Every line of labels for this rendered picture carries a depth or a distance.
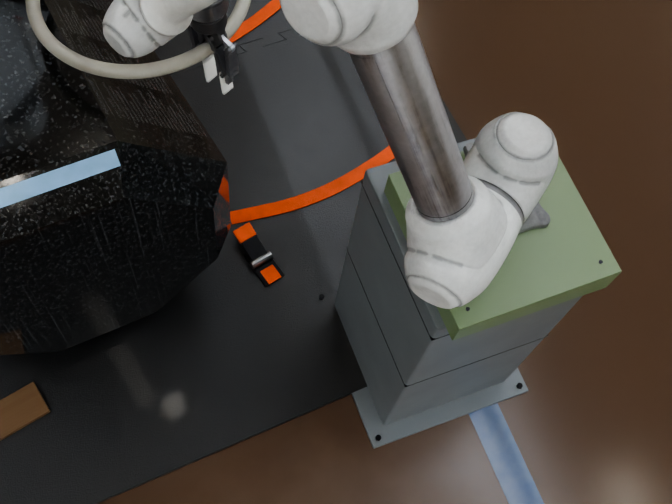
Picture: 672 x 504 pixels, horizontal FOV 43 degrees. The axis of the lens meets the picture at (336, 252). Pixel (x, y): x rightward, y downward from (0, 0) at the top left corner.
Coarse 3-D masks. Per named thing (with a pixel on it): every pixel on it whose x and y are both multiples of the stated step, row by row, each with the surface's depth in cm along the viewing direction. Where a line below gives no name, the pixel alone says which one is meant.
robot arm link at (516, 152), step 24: (504, 120) 151; (528, 120) 152; (480, 144) 153; (504, 144) 149; (528, 144) 149; (552, 144) 151; (480, 168) 152; (504, 168) 149; (528, 168) 149; (552, 168) 152; (528, 192) 151
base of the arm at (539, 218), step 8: (472, 144) 177; (464, 152) 178; (536, 208) 172; (528, 216) 171; (536, 216) 172; (544, 216) 172; (528, 224) 171; (536, 224) 172; (544, 224) 172; (520, 232) 172
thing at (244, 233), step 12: (240, 228) 257; (252, 228) 258; (240, 240) 256; (252, 240) 257; (252, 252) 256; (264, 252) 257; (252, 264) 255; (264, 264) 258; (276, 264) 258; (264, 276) 256; (276, 276) 256
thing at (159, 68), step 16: (32, 0) 180; (240, 0) 181; (32, 16) 178; (240, 16) 179; (48, 32) 176; (48, 48) 175; (64, 48) 174; (208, 48) 175; (80, 64) 173; (96, 64) 172; (112, 64) 172; (128, 64) 172; (144, 64) 172; (160, 64) 172; (176, 64) 173; (192, 64) 175
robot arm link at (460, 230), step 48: (288, 0) 104; (336, 0) 101; (384, 0) 105; (384, 48) 112; (384, 96) 120; (432, 96) 123; (432, 144) 128; (432, 192) 135; (480, 192) 143; (432, 240) 142; (480, 240) 142; (432, 288) 145; (480, 288) 147
